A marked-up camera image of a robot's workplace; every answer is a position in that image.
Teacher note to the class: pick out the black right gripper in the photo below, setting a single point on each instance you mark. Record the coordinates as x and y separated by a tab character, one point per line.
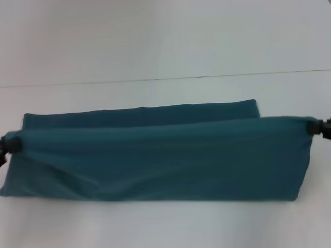
326	129

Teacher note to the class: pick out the teal blue printed t-shirt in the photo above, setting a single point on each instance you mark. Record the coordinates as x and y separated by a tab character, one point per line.
155	155

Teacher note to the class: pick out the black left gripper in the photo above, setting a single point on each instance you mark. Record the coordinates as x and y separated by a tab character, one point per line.
3	149

